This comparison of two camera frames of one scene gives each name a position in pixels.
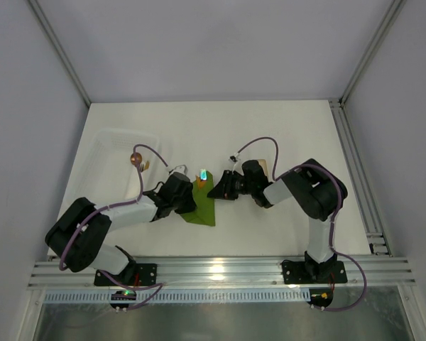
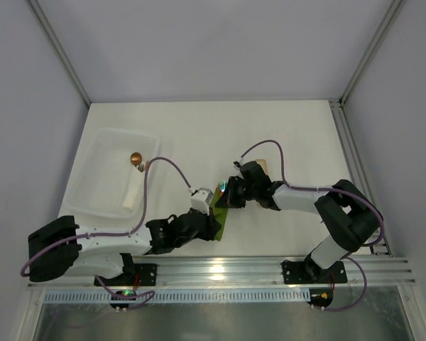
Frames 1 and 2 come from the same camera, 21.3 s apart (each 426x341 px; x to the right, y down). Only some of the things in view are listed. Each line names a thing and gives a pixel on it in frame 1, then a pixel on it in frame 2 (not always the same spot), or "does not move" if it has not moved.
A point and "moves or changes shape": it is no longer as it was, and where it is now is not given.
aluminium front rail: (231, 273) does not move
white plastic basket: (108, 176) does not move
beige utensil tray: (263, 164) does not move
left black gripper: (186, 204) -> (210, 223)
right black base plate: (295, 272) does not move
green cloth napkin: (204, 214) moves or changes shape
